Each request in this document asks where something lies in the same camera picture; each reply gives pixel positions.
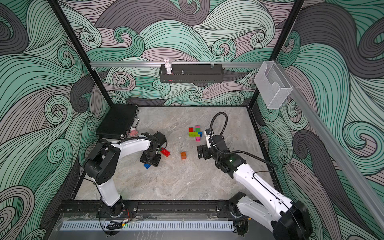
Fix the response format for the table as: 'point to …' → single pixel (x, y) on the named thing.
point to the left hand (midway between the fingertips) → (152, 162)
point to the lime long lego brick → (194, 134)
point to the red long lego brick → (165, 152)
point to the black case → (117, 120)
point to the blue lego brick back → (147, 165)
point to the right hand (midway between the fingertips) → (204, 145)
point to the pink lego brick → (198, 139)
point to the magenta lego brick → (198, 126)
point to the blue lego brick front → (200, 133)
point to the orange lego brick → (183, 155)
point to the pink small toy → (133, 132)
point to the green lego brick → (197, 129)
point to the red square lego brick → (191, 130)
